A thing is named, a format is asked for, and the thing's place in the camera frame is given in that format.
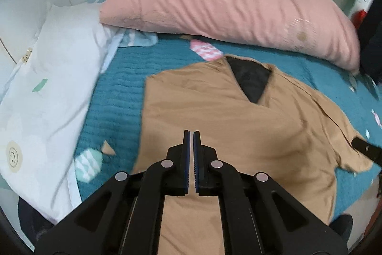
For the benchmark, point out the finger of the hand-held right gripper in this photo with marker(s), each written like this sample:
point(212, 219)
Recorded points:
point(368, 150)

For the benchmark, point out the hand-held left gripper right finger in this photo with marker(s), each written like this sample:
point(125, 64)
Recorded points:
point(197, 159)

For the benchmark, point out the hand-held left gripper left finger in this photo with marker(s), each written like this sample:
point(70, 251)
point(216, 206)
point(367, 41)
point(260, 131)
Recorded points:
point(186, 159)

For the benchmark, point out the tan shirt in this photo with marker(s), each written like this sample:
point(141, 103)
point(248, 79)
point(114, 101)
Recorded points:
point(268, 138)

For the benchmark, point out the person's leg in dark trousers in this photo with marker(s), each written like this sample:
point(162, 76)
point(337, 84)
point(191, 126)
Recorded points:
point(341, 226)

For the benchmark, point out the teal quilted bed cover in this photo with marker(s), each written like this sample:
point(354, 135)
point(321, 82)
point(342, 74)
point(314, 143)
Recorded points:
point(119, 93)

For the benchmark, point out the blue striped pillow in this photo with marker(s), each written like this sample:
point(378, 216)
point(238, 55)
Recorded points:
point(140, 40)

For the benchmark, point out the white printed pillow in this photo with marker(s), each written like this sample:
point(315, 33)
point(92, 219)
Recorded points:
point(53, 78)

